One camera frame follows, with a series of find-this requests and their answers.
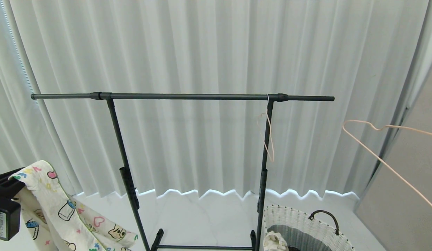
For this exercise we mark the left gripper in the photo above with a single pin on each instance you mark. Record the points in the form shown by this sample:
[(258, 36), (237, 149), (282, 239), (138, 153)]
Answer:
[(10, 219)]

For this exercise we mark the cream printed garment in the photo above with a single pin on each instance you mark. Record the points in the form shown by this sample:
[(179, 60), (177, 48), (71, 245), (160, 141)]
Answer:
[(55, 202), (275, 242)]

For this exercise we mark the pink clothes hanger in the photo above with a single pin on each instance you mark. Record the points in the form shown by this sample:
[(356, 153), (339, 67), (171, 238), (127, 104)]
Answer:
[(390, 169), (271, 146)]

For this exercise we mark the white laundry basket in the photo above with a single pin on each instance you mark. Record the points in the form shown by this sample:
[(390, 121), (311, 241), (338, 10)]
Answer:
[(306, 223)]

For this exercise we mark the black clothes rack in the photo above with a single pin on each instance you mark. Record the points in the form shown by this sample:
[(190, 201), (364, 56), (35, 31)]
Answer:
[(188, 96)]

